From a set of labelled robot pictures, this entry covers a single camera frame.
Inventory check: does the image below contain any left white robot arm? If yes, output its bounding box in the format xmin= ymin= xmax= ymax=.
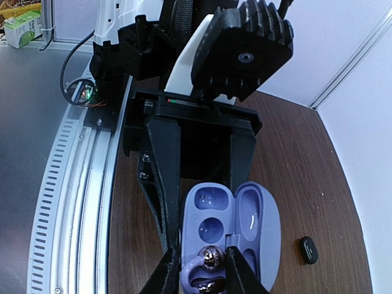
xmin=90 ymin=1 xmax=273 ymax=251

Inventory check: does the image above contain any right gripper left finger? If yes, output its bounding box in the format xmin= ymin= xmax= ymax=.
xmin=140 ymin=245 xmax=179 ymax=294

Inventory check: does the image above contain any blue oval case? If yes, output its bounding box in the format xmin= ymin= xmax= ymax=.
xmin=180 ymin=181 xmax=281 ymax=293

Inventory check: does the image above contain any left black camera cable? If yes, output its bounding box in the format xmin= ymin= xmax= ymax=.
xmin=171 ymin=0 xmax=195 ymax=56

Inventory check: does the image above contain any black earbud charging case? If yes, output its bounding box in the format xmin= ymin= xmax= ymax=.
xmin=298 ymin=236 xmax=319 ymax=265

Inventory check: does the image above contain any green white carton box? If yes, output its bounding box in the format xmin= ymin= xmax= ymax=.
xmin=4 ymin=10 xmax=42 ymax=48

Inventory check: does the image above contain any perforated grey floor panel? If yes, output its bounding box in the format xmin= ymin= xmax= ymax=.
xmin=1 ymin=46 xmax=91 ymax=293

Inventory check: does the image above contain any left circuit board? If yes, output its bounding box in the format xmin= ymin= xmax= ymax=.
xmin=63 ymin=78 xmax=104 ymax=108

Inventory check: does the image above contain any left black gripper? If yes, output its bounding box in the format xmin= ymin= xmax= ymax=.
xmin=122 ymin=88 xmax=262 ymax=251

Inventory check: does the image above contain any front aluminium rail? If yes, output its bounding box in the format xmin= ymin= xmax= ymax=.
xmin=26 ymin=76 xmax=132 ymax=294

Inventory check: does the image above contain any left aluminium frame post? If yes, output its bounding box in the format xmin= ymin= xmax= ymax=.
xmin=307 ymin=7 xmax=391 ymax=110

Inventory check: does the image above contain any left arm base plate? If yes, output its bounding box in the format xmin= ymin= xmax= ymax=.
xmin=83 ymin=100 xmax=122 ymax=134

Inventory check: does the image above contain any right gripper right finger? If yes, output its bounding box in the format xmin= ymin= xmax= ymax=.
xmin=225 ymin=246 xmax=269 ymax=294

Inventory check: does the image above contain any small purple earpiece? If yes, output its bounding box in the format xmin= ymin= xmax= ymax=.
xmin=179 ymin=245 xmax=226 ymax=284
xmin=190 ymin=276 xmax=226 ymax=294

